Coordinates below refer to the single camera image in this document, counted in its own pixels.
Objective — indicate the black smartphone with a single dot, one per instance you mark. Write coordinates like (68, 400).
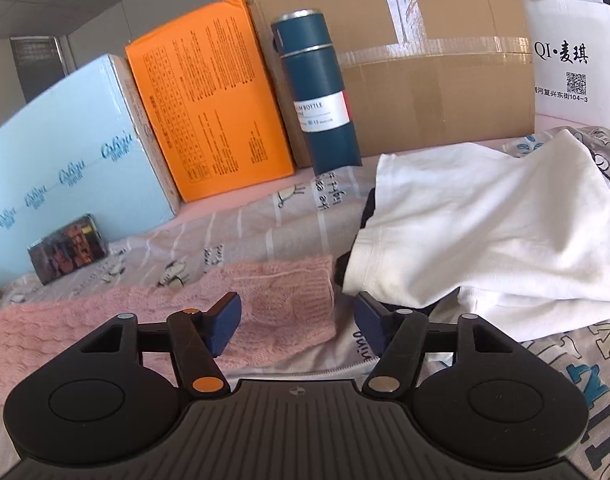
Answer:
(76, 245)

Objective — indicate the orange cardboard box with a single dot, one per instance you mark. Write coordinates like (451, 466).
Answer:
(204, 86)

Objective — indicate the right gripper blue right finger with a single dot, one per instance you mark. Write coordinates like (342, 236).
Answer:
(397, 337)

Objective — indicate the white t-shirt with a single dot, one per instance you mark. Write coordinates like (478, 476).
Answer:
(523, 242)

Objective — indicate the brown cardboard box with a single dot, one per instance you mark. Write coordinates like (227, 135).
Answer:
(417, 73)

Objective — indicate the pink knitted sweater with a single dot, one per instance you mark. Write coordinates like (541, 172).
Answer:
(287, 307)

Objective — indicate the dark teal thermos bottle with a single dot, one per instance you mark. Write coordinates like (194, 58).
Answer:
(309, 61)

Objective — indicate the large light blue box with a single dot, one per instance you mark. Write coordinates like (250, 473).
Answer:
(85, 146)

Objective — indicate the white tote bag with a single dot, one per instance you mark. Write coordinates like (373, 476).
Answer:
(570, 42)

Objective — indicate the cartoon print bed sheet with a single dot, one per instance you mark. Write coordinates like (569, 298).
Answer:
(303, 221)

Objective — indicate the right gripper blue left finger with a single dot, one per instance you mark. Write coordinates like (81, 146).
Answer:
(198, 338)

